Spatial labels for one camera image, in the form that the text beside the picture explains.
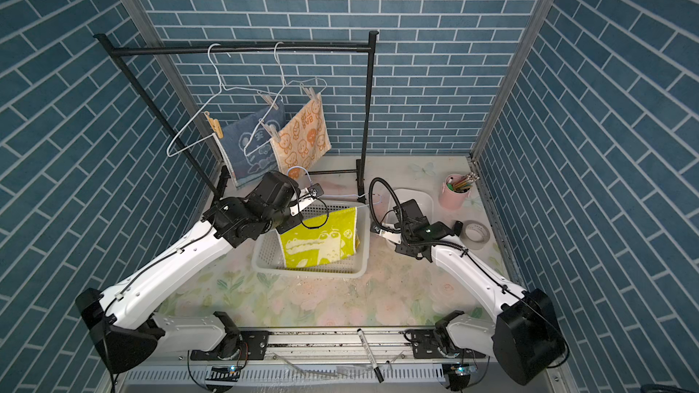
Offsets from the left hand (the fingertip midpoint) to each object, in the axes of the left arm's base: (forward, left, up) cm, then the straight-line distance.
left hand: (300, 203), depth 74 cm
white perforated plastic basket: (-7, +13, -23) cm, 27 cm away
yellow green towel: (-3, -4, -15) cm, 16 cm away
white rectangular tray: (+17, -41, -21) cm, 49 cm away
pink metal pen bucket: (+16, -50, -19) cm, 56 cm away
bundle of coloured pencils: (+16, -53, -10) cm, 56 cm away
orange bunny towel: (+23, +2, +2) cm, 23 cm away
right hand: (0, -32, -14) cm, 35 cm away
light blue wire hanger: (+22, -18, -25) cm, 38 cm away
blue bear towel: (+23, +20, +1) cm, 30 cm away
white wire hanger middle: (+47, +11, +8) cm, 49 cm away
